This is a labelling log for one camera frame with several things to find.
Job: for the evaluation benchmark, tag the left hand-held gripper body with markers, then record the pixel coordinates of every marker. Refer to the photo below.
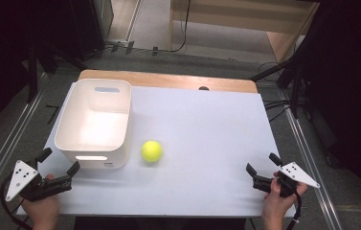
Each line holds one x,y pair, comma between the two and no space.
20,179

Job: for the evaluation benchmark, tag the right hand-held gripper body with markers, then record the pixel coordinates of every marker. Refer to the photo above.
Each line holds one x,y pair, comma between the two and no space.
297,174

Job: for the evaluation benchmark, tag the person's left hand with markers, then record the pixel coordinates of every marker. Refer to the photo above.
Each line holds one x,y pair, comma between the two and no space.
42,211

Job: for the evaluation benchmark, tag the person's right hand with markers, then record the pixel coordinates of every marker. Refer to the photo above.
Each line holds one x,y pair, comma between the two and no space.
275,207

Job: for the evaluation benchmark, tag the white plastic bin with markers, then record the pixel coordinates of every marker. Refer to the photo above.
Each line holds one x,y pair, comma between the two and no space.
92,127

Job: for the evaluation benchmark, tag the white table cover sheet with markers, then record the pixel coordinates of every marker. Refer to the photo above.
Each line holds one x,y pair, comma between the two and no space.
200,127

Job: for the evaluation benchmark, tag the yellow tennis ball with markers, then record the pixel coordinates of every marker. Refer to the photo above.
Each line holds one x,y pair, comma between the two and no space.
152,151

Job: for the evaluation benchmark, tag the black metal stand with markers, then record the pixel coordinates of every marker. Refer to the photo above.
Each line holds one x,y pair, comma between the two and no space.
33,73
296,80

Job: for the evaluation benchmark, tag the dark round knob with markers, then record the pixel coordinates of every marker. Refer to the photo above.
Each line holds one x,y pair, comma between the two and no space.
203,88

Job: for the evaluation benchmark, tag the dark cabinet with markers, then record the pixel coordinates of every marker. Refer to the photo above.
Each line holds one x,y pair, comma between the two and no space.
88,25

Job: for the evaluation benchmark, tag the light wooden partition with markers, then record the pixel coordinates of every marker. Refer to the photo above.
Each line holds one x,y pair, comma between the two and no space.
232,16

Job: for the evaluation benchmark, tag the metal floor rail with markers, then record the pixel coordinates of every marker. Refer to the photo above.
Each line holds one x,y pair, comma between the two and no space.
9,140
309,153

